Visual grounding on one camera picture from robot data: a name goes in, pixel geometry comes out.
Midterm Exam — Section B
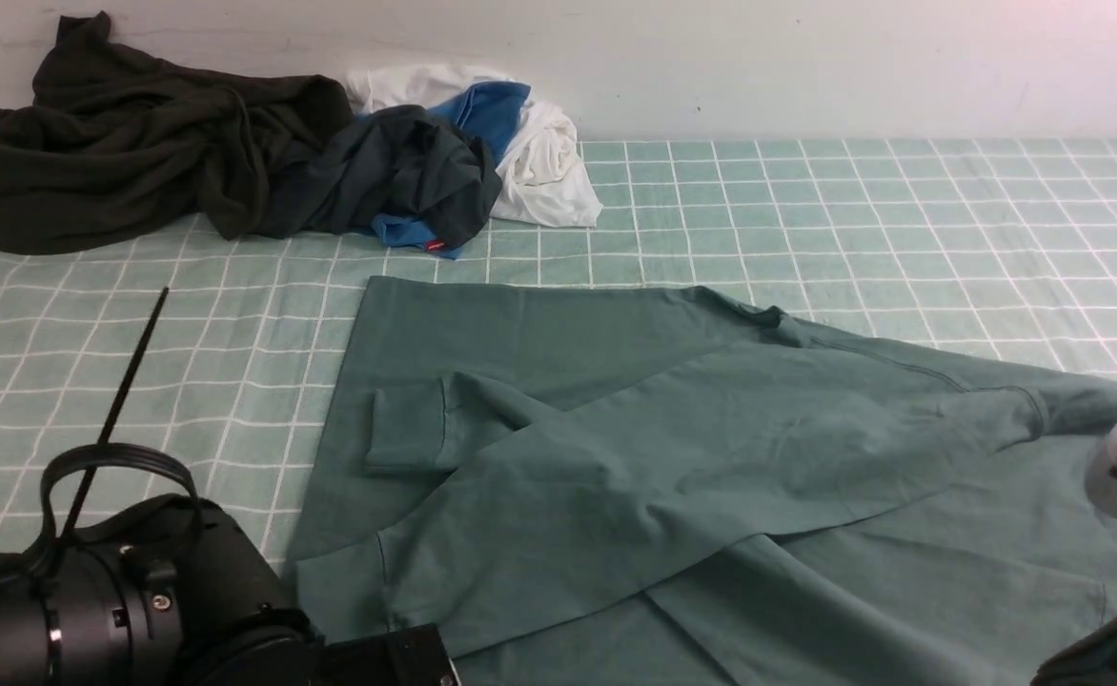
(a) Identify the black cable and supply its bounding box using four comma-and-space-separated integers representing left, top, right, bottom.
23, 286, 202, 573

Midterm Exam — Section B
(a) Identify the dark grey crumpled garment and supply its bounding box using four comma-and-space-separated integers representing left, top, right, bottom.
252, 105, 502, 249

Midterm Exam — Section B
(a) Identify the blue crumpled garment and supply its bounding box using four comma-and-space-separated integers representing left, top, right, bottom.
370, 80, 531, 260

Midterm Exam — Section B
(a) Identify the white crumpled garment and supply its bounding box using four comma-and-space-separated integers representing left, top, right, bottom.
345, 64, 603, 229

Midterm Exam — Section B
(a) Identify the dark olive crumpled garment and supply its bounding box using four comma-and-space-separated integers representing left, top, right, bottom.
0, 12, 354, 255

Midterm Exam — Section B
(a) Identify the green long-sleeved shirt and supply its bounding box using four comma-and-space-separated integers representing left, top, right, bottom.
285, 277, 1117, 685

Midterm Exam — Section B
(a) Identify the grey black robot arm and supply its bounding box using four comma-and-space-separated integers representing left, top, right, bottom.
0, 495, 324, 685

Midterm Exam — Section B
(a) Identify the green checkered tablecloth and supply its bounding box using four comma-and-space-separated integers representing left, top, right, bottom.
0, 139, 1117, 564

